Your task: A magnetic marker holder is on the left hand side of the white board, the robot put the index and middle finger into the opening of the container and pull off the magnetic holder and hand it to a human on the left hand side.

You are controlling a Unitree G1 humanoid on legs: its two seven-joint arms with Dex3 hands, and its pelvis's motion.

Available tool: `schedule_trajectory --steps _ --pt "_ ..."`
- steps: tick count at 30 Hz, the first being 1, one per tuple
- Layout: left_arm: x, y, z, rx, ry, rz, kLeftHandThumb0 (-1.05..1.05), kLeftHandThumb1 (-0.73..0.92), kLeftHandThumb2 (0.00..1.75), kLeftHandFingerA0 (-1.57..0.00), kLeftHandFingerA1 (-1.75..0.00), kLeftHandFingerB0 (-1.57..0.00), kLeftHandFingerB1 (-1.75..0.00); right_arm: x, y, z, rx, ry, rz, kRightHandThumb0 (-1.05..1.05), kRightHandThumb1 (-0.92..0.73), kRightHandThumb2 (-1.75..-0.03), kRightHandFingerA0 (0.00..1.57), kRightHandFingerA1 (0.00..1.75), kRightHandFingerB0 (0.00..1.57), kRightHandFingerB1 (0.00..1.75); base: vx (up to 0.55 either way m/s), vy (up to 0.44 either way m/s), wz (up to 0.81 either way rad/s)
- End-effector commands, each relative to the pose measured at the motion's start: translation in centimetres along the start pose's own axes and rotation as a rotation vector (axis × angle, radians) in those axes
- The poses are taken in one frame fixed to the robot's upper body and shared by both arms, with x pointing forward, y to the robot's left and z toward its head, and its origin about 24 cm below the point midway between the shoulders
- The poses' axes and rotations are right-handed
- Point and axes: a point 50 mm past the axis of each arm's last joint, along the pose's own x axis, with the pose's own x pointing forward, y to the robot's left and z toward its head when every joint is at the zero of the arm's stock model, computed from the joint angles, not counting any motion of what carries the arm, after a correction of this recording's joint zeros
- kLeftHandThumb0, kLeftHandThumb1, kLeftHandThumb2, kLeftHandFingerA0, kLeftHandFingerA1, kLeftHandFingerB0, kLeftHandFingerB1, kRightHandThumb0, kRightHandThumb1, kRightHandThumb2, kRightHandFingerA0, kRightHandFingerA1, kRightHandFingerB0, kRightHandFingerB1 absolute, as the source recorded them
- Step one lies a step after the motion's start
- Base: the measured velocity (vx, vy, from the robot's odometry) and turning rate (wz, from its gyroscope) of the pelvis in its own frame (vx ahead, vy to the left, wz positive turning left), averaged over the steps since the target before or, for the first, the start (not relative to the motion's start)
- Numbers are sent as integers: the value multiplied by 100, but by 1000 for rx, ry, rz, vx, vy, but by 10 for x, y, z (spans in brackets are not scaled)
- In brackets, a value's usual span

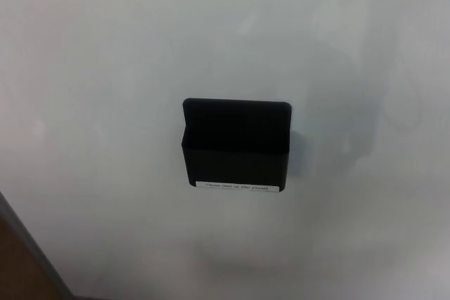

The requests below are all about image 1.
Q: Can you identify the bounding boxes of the black magnetic marker holder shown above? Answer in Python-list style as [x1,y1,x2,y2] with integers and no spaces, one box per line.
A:
[181,97,293,193]

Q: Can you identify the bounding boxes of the brown wooden panel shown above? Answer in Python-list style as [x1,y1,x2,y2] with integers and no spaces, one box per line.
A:
[0,214,58,300]

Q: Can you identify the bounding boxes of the grey whiteboard frame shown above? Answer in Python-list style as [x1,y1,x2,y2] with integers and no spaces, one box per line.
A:
[0,189,77,300]

